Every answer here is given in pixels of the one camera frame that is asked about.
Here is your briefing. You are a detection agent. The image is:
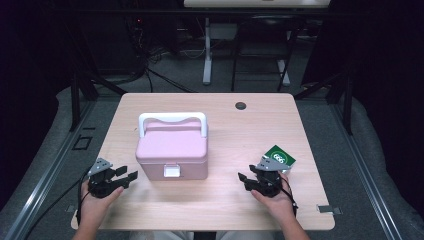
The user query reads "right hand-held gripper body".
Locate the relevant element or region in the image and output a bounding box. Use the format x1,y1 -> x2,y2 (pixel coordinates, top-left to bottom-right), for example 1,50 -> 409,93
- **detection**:
251,155 -> 291,198

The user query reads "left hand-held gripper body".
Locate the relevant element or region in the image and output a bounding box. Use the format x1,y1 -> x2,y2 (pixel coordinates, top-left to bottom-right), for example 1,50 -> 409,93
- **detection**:
86,157 -> 125,200

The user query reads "green and white card box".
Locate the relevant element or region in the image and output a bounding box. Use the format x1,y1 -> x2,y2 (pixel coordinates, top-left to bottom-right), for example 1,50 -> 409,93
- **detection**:
264,144 -> 297,175

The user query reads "pink storage box white handle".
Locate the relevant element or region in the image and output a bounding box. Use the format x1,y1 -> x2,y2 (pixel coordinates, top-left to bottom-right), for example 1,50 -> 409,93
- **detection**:
134,111 -> 209,182

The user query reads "person's left hand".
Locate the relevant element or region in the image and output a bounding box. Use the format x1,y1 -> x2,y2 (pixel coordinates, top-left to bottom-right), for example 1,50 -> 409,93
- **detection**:
79,181 -> 125,226

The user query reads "person's right hand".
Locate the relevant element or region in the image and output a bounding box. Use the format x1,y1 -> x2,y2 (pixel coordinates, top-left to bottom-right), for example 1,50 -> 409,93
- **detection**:
250,172 -> 298,224

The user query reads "black metal stand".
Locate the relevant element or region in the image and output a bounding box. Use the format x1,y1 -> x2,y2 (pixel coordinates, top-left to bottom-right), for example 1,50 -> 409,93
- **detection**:
293,71 -> 355,136
67,71 -> 128,133

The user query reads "white desk with metal legs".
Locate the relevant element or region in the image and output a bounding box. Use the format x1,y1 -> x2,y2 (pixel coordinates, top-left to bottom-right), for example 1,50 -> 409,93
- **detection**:
183,0 -> 332,87

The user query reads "black stool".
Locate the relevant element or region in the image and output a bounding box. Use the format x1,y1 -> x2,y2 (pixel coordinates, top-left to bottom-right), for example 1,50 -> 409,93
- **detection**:
230,14 -> 306,93

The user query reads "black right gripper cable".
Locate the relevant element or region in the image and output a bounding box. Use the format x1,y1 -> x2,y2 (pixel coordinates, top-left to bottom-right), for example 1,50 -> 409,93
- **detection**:
279,174 -> 299,218

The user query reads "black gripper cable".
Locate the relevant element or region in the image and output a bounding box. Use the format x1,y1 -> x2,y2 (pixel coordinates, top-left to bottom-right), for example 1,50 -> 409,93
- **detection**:
279,174 -> 299,218
24,171 -> 93,240

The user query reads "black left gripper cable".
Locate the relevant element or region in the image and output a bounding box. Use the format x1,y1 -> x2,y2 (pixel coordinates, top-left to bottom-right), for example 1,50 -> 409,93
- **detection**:
24,171 -> 93,240

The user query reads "grey metal floor rail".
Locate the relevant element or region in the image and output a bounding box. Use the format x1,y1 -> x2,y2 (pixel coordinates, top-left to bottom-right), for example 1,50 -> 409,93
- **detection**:
2,99 -> 98,240
332,103 -> 406,240

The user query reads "bundle of black floor cables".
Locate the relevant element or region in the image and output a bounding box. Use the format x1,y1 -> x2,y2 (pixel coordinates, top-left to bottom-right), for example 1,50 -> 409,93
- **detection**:
125,16 -> 198,94

